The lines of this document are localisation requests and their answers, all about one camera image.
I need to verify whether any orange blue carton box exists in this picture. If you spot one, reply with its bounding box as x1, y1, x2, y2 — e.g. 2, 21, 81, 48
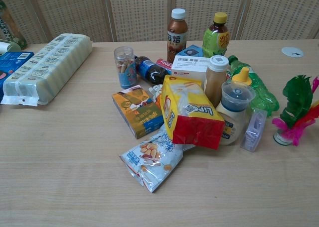
111, 85, 165, 140

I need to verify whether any long white biscuit package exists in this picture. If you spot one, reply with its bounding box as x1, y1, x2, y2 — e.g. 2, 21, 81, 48
0, 33, 93, 107

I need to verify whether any brown milk tea bottle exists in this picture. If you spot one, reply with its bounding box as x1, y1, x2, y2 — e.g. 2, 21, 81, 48
166, 8, 189, 63

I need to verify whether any yellow red Lipo rusk bag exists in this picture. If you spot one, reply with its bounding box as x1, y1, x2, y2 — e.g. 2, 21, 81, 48
159, 74, 226, 151

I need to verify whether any white cartoon snack bag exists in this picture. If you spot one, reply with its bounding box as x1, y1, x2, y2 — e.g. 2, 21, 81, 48
148, 83, 165, 106

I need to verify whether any small Pepsi cola bottle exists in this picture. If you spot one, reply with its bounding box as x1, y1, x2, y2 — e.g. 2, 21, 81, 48
134, 55, 172, 86

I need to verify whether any colourful feather shuttlecock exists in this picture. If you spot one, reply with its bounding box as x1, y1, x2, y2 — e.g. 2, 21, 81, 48
271, 75, 319, 147

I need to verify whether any white bottle clear cap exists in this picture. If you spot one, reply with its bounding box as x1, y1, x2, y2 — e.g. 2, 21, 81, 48
215, 80, 257, 147

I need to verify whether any green tea bottle yellow cap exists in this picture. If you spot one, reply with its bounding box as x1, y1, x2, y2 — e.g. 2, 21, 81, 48
202, 11, 231, 59

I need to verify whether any light blue device box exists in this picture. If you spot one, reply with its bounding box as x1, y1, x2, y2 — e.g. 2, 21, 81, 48
175, 44, 208, 61

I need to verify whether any white round table grommet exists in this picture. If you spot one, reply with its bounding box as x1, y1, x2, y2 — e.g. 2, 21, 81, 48
281, 46, 305, 59

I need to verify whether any clear pack purple item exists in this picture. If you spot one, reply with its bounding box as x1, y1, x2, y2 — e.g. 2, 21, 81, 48
239, 108, 268, 153

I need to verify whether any white blue peanut bag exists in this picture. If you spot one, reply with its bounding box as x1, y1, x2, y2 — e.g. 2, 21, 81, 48
119, 130, 190, 194

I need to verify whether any pink snack packet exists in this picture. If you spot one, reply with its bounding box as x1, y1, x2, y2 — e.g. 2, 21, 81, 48
155, 58, 175, 74

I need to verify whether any wicker folding screen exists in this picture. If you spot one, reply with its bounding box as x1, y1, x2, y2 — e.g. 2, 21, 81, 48
0, 0, 319, 44

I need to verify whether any amber juice bottle white cap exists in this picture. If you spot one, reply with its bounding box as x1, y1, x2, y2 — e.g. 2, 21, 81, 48
204, 55, 230, 108

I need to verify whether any white barcode box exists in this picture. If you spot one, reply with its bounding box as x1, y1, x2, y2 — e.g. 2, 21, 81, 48
170, 55, 213, 85

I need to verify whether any crushed green Sprite bottle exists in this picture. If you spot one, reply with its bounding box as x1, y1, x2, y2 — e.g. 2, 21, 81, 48
227, 55, 282, 114

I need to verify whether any green lint roller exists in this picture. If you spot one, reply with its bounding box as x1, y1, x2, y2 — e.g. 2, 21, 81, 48
0, 39, 22, 57

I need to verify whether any blue Oreo cookie box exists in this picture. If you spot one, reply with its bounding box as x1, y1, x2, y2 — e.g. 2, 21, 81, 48
0, 51, 35, 89

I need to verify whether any green tea bottle white cap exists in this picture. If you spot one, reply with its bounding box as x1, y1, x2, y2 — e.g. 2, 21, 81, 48
0, 0, 27, 51

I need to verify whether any brown bottle yellow nozzle cap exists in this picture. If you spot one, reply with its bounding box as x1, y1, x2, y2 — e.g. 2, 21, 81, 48
231, 67, 252, 87

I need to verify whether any clear snack jar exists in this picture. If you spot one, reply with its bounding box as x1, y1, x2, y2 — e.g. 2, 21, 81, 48
113, 46, 138, 90

